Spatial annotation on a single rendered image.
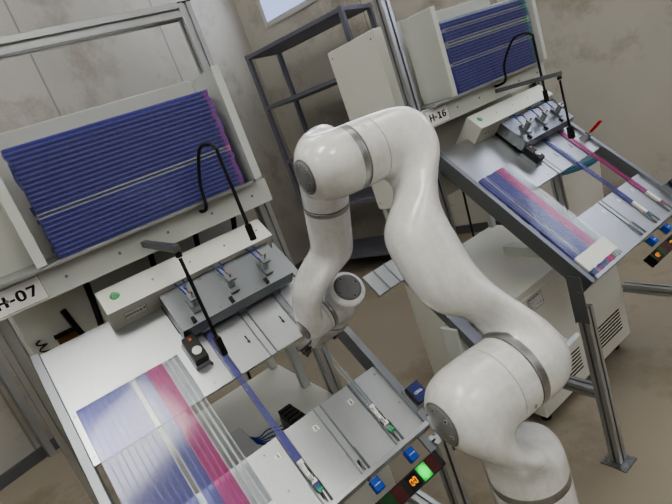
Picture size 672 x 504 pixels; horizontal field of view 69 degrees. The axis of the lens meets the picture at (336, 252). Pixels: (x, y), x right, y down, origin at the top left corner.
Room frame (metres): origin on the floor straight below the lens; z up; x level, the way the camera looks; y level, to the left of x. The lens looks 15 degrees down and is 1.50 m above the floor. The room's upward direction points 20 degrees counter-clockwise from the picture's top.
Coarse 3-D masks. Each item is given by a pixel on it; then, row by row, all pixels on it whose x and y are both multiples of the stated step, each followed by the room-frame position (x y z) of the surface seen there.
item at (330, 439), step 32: (384, 384) 1.13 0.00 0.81; (320, 416) 1.06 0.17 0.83; (352, 416) 1.06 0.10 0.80; (384, 416) 1.06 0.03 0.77; (416, 416) 1.06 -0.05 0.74; (320, 448) 1.00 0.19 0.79; (352, 448) 1.00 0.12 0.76; (384, 448) 1.00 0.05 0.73; (288, 480) 0.94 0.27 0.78; (320, 480) 0.93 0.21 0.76; (352, 480) 0.94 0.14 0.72
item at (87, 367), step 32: (288, 288) 1.37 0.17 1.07; (160, 320) 1.26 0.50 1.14; (224, 320) 1.27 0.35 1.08; (256, 320) 1.27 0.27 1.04; (288, 320) 1.28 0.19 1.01; (64, 352) 1.18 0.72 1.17; (96, 352) 1.18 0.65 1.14; (128, 352) 1.19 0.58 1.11; (160, 352) 1.19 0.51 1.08; (256, 352) 1.20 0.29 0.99; (64, 384) 1.11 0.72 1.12; (96, 384) 1.11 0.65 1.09; (224, 384) 1.12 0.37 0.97
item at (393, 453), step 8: (424, 424) 1.03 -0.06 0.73; (416, 432) 1.01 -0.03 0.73; (408, 440) 0.99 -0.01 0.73; (400, 448) 0.98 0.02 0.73; (384, 456) 0.96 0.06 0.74; (392, 456) 0.97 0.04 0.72; (376, 464) 0.95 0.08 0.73; (384, 464) 0.97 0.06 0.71; (368, 472) 0.94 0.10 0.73; (376, 472) 0.97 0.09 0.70; (360, 480) 0.92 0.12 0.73; (352, 488) 0.91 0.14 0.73; (344, 496) 0.90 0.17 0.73
